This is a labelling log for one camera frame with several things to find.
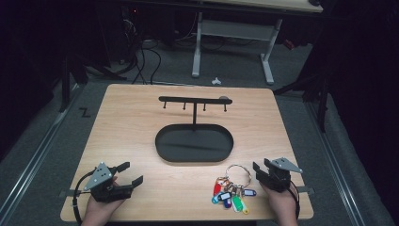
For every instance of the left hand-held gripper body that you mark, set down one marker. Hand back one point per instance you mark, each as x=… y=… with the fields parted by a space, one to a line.
x=102 y=185

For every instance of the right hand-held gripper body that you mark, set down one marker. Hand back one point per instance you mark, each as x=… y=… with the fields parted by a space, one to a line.
x=280 y=175

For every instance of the key bunch with colourful tags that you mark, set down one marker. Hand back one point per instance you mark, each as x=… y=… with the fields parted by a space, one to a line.
x=232 y=196

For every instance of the black key holder with tray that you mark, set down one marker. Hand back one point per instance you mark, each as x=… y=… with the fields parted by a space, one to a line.
x=194 y=142

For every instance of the person's left hand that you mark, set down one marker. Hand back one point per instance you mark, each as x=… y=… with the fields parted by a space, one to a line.
x=101 y=207

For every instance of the person's right hand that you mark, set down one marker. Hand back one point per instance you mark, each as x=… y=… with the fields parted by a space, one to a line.
x=281 y=205

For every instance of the black metal stand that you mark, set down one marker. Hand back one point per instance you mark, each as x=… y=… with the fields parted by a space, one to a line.
x=316 y=91

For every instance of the small white floor object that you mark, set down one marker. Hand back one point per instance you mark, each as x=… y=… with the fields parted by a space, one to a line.
x=216 y=81

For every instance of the metal floor rail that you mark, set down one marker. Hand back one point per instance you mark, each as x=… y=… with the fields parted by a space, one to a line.
x=335 y=163
x=34 y=157

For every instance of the white metal desk frame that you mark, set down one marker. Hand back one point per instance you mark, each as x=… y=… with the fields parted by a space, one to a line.
x=233 y=34

